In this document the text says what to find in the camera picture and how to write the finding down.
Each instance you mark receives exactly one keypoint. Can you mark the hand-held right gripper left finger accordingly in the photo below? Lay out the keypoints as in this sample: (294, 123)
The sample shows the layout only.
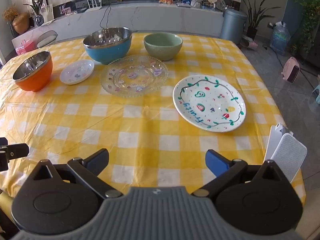
(97, 160)

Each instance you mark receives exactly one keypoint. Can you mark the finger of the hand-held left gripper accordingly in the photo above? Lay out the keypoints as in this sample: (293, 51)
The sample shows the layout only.
(18, 151)

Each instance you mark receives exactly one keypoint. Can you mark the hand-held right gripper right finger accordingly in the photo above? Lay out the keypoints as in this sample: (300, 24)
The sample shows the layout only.
(216, 162)

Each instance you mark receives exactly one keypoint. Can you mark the white fruit painted plate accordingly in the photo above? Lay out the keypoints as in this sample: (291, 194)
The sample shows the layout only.
(212, 105)

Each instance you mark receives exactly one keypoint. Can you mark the orange steel bowl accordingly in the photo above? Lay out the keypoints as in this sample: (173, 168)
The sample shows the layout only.
(37, 80)

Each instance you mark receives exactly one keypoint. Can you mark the blue steel bowl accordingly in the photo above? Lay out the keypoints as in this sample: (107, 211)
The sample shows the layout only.
(110, 53)

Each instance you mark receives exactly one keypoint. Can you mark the green ceramic bowl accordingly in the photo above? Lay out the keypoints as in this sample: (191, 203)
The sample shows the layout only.
(162, 52)

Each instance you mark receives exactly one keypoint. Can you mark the yellow checkered tablecloth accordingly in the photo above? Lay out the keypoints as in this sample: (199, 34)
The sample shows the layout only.
(150, 125)

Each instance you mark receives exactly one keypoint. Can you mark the white plastic chair back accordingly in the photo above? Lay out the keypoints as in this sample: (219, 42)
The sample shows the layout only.
(290, 155)

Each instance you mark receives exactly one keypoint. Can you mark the clear glass plate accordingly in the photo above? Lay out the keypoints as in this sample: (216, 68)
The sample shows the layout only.
(135, 80)

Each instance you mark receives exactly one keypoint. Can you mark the small white patterned plate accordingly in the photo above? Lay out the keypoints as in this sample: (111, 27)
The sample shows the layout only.
(75, 73)

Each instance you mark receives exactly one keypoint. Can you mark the pink box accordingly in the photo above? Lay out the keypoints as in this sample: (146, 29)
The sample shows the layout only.
(25, 47)

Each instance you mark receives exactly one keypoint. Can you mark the mesh food cover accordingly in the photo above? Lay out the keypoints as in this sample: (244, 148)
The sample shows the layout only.
(47, 38)

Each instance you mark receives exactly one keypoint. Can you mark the pink space heater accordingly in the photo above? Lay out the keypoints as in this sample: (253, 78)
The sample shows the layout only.
(290, 70)

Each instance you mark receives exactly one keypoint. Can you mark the light blue plastic stool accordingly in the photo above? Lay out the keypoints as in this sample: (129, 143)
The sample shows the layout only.
(316, 92)

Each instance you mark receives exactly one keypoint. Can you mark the pink slippers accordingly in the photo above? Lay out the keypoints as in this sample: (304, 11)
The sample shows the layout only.
(250, 44)

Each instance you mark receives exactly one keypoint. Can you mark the brown round vase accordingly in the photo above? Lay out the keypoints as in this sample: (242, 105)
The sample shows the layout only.
(21, 23)

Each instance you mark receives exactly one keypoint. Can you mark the blue vase with green plant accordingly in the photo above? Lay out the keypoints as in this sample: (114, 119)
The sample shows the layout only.
(38, 20)

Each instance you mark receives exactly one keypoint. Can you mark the tall potted plant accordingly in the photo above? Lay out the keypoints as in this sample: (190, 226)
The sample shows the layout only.
(251, 32)

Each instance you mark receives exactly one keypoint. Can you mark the grey blue trash can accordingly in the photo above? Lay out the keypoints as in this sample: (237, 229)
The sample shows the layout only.
(232, 27)

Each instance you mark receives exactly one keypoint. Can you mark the blue water jug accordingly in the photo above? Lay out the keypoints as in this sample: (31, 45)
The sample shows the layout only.
(280, 40)

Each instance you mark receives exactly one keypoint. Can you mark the dried yellow flowers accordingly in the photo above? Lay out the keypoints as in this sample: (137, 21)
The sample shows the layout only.
(9, 12)

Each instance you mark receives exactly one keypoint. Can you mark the white greeting card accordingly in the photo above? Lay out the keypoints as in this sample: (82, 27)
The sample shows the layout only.
(47, 12)

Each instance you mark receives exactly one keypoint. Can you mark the white router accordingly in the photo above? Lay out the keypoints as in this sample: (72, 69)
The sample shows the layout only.
(93, 8)

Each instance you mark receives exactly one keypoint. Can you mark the white marble sideboard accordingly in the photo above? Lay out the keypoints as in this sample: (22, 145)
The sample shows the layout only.
(150, 17)

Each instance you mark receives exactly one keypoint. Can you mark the decorative glass dish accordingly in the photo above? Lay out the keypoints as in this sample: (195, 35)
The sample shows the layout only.
(221, 3)

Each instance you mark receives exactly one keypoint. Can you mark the climbing ivy plant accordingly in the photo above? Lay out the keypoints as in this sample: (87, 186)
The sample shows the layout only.
(310, 17)

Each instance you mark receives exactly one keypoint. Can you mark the pink picture frame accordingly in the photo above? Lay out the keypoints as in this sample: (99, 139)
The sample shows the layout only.
(66, 10)

